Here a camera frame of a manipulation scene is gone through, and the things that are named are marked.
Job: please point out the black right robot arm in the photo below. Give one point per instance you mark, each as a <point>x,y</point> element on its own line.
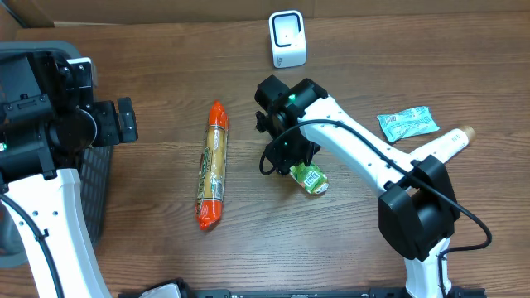
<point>416,212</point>

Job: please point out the teal wet wipes pack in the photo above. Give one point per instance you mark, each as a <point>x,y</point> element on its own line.
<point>408,123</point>

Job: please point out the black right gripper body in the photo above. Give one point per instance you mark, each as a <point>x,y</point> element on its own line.
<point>296,150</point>

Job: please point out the white barcode scanner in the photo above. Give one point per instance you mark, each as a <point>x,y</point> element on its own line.
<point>288,39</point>

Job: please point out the green snack packet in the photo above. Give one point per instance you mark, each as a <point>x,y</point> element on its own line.
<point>311,178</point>

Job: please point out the grey plastic basket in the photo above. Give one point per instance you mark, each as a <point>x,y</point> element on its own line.
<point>93,170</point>

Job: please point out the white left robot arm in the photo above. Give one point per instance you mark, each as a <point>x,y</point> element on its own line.
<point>49,218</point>

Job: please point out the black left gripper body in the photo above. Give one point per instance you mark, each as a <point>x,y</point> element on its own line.
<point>103,127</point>

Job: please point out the orange biscuit roll pack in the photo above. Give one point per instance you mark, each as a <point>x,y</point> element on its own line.
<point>210,194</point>

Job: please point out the white tube gold cap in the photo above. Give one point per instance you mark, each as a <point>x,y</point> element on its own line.
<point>445,147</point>

